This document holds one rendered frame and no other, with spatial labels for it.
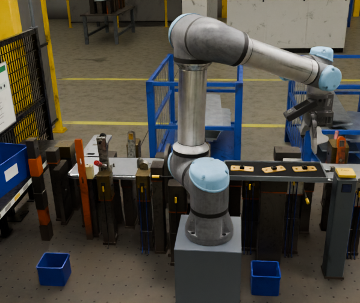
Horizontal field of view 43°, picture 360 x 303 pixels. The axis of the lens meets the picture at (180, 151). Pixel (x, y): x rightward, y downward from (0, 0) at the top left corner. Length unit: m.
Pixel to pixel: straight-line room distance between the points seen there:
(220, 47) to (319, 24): 8.70
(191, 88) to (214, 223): 0.40
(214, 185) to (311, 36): 8.70
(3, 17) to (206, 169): 1.59
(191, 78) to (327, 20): 8.64
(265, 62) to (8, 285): 1.34
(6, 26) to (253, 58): 1.61
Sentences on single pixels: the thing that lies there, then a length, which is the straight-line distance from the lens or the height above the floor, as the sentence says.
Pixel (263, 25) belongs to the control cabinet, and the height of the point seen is 0.57.
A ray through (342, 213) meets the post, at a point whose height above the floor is 1.00.
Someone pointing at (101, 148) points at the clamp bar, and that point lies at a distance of 1.92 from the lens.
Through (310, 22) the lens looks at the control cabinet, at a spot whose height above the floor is 0.62.
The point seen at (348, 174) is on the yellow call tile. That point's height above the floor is 1.16.
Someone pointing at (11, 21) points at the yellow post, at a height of 1.61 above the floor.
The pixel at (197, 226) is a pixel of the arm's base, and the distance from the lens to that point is 1.37.
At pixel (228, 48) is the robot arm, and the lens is 1.21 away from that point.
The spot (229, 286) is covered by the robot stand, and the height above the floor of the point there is 0.97.
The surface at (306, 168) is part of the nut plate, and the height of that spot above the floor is 1.17.
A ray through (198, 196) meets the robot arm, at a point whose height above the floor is 1.25.
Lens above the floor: 1.90
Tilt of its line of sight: 23 degrees down
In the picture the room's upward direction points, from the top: 1 degrees counter-clockwise
